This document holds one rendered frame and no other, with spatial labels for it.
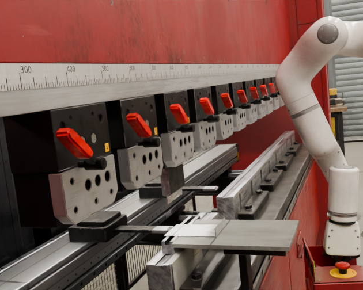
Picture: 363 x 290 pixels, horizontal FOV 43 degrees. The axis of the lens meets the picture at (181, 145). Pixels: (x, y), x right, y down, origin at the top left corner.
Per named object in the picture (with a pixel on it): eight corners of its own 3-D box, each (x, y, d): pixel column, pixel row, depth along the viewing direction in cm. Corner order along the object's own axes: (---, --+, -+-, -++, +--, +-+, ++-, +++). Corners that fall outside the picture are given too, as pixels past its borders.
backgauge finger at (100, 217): (162, 244, 110) (159, 224, 109) (69, 241, 119) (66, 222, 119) (180, 228, 121) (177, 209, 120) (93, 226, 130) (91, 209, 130)
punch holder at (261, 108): (260, 119, 194) (256, 79, 191) (239, 120, 197) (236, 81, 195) (266, 115, 208) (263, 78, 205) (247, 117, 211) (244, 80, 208)
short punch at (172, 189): (171, 204, 108) (167, 164, 107) (163, 204, 109) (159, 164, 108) (185, 193, 118) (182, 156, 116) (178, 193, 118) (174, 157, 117)
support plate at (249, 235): (289, 251, 96) (289, 247, 96) (171, 247, 106) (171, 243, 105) (299, 224, 113) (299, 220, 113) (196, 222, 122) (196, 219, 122)
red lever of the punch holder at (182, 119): (181, 101, 97) (195, 126, 104) (163, 103, 98) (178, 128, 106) (180, 108, 96) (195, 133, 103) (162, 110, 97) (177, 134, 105)
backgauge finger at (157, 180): (212, 197, 149) (211, 182, 148) (139, 198, 158) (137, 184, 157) (222, 188, 160) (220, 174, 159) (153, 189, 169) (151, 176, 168)
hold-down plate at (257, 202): (253, 221, 155) (253, 213, 155) (238, 221, 157) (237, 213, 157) (269, 198, 183) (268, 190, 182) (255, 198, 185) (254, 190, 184)
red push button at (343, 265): (352, 277, 129) (351, 265, 129) (337, 278, 130) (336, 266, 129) (348, 271, 133) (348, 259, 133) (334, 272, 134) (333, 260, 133)
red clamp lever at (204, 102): (209, 95, 115) (219, 117, 123) (193, 96, 117) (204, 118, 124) (208, 101, 114) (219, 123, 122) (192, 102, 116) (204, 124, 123)
